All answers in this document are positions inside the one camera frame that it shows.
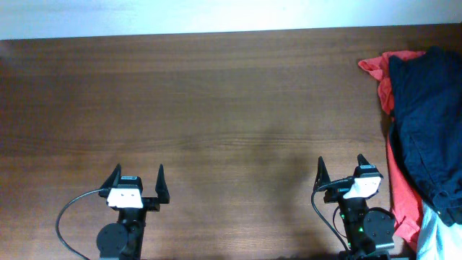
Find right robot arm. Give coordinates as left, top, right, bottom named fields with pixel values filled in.
left=310, top=154, right=396, bottom=260

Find white garment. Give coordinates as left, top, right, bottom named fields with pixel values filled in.
left=417, top=204, right=461, bottom=260

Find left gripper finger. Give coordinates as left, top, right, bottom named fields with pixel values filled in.
left=155, top=164, right=170, bottom=203
left=100, top=164, right=121, bottom=189

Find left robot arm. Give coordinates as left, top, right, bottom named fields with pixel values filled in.
left=96, top=165, right=170, bottom=260

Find red garment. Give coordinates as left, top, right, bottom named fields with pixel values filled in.
left=358, top=51, right=424, bottom=251

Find navy blue shorts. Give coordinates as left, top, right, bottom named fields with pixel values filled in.
left=389, top=46, right=461, bottom=227

